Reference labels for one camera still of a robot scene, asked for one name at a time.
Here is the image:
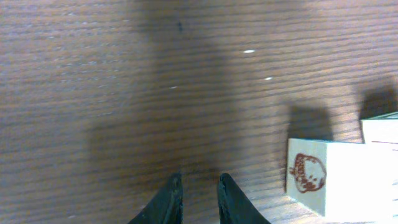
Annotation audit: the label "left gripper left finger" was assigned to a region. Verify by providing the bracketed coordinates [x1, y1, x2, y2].
[128, 173, 183, 224]

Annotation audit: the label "white block red sides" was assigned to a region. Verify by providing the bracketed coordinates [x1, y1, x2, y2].
[286, 138, 397, 223]

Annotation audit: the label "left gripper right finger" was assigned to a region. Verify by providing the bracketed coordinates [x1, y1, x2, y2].
[217, 173, 271, 224]

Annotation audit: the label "green sided picture block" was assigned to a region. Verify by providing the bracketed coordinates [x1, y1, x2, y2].
[361, 112, 397, 144]

